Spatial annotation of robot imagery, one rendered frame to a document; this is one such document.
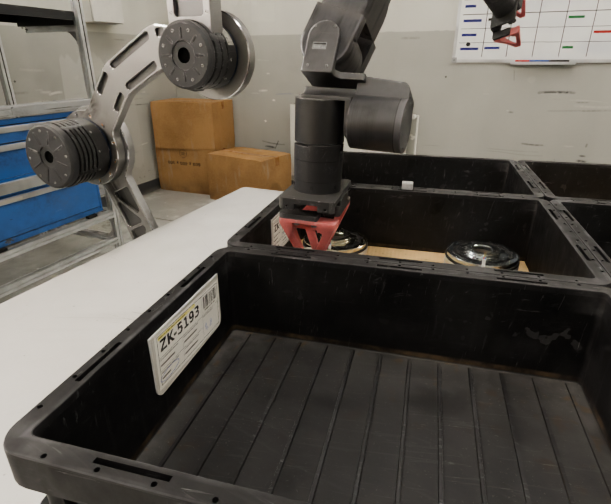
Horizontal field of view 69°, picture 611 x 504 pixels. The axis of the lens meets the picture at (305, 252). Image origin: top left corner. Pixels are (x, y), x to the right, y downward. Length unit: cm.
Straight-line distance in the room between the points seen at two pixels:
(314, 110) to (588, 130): 339
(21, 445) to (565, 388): 45
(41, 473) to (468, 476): 29
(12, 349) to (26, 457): 57
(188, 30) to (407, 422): 89
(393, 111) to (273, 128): 375
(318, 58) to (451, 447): 39
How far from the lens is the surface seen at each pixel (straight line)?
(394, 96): 49
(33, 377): 78
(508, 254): 73
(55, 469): 29
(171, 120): 421
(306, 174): 51
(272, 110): 419
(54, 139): 138
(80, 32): 277
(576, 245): 59
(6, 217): 250
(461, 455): 42
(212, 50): 106
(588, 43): 375
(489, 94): 374
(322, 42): 51
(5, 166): 248
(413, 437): 42
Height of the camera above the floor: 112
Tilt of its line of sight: 23 degrees down
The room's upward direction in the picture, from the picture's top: straight up
